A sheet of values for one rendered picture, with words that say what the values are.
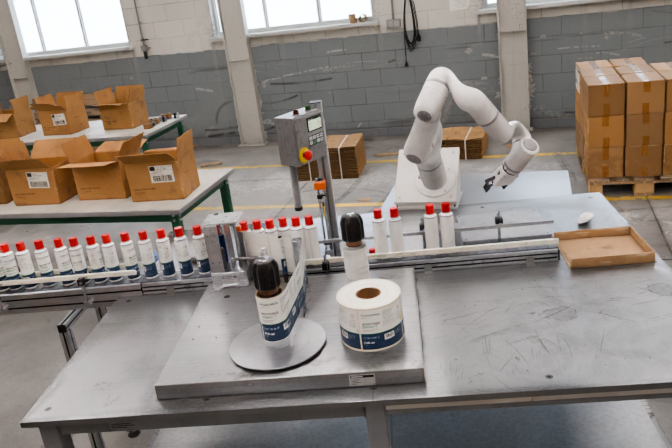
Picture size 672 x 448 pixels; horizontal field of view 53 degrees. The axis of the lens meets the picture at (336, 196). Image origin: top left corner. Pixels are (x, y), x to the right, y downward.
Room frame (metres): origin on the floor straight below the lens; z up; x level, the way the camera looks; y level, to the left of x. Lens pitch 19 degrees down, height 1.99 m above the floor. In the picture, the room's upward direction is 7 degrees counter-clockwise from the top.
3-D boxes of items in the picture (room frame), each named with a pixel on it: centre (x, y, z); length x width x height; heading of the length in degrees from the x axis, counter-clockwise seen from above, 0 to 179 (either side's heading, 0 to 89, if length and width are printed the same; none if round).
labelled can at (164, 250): (2.55, 0.71, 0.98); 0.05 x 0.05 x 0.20
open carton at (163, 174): (4.07, 1.04, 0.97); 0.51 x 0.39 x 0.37; 168
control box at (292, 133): (2.57, 0.10, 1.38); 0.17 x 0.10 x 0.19; 139
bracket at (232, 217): (2.42, 0.44, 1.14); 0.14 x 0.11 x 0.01; 84
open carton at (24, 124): (6.79, 3.13, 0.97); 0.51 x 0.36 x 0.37; 165
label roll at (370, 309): (1.88, -0.06, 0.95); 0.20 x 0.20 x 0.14
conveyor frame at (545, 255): (2.47, 0.00, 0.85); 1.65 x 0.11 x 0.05; 84
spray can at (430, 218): (2.43, -0.35, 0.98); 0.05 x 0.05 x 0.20
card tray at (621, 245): (2.36, -0.99, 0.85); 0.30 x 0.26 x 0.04; 84
